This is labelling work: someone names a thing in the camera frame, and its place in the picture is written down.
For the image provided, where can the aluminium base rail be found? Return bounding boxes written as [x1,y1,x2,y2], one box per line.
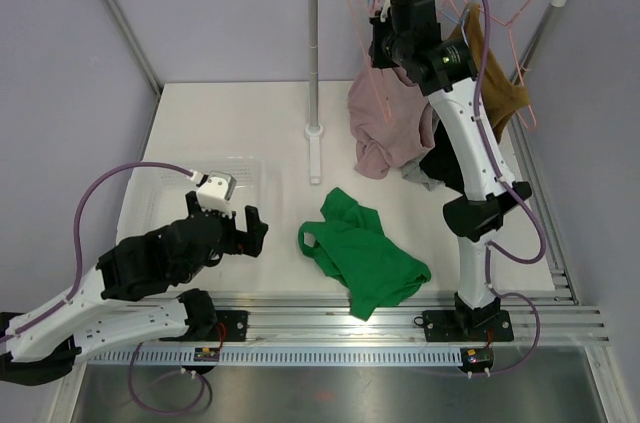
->
[67,292,614,349]

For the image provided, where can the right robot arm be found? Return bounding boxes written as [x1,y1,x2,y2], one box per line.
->
[370,0,532,342]

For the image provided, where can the black tank top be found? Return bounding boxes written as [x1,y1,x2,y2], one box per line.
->
[419,123,464,194]

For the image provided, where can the blue hanger of mauve top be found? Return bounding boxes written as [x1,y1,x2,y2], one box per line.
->
[387,0,457,121]

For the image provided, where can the mauve pink tank top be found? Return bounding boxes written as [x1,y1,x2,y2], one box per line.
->
[347,67,439,180]

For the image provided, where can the pink hanger of green top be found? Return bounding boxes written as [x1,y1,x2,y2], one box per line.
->
[345,0,394,123]

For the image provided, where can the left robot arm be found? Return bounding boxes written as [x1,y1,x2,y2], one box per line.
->
[1,193,269,386]

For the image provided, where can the brown tank top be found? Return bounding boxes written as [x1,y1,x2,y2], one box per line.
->
[464,3,530,142]

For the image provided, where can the grey tank top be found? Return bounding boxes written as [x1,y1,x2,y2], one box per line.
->
[400,160,444,191]

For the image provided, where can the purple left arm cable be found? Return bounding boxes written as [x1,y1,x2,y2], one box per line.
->
[0,162,214,415]

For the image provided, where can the white slotted cable duct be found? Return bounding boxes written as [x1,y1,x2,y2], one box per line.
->
[90,345,462,367]

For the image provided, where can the clear plastic basket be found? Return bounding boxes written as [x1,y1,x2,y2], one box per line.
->
[115,155,265,239]

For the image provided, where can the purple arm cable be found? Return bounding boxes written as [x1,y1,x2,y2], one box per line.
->
[387,0,546,374]
[0,162,214,415]

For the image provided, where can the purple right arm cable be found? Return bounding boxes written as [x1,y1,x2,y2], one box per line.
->
[387,0,546,374]

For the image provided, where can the green tank top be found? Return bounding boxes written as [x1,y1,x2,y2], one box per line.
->
[297,187,432,321]

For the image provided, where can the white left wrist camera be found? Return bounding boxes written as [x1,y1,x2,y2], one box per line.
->
[189,171,236,217]

